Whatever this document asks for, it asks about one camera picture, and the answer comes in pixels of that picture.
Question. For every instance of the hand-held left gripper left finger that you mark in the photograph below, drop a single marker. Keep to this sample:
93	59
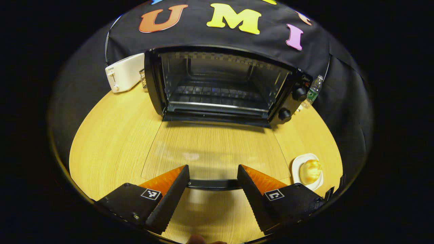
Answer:
171	200

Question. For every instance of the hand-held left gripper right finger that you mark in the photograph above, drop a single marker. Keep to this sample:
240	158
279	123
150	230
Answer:
254	200

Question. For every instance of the golden bread bun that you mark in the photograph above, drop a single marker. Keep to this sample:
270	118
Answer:
310	171

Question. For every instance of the black electric oven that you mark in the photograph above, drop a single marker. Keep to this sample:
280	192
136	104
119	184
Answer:
288	101

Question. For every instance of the white square plate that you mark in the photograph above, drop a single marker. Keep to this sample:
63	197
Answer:
296	169

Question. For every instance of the small clear glass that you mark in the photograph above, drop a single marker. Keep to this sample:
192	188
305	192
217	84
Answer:
143	79

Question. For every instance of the clear plastic water bottle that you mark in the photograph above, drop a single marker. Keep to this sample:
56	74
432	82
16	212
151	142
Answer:
313	91

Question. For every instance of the white toaster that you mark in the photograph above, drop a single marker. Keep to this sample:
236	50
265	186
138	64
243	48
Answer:
125	73

